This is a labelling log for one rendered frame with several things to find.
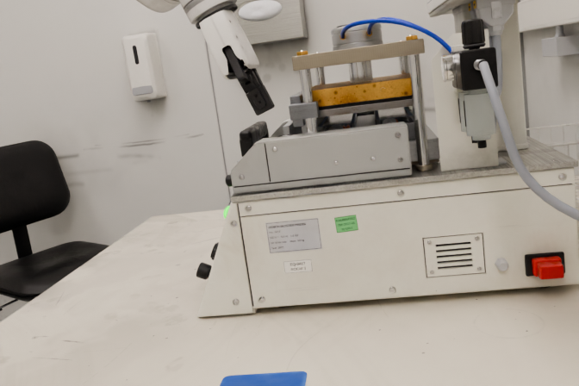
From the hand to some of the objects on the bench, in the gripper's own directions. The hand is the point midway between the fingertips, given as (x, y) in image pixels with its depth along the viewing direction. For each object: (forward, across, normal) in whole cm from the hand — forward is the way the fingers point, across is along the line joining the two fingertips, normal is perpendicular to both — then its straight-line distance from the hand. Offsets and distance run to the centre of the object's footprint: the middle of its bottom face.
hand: (260, 100), depth 97 cm
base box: (+34, -2, -5) cm, 34 cm away
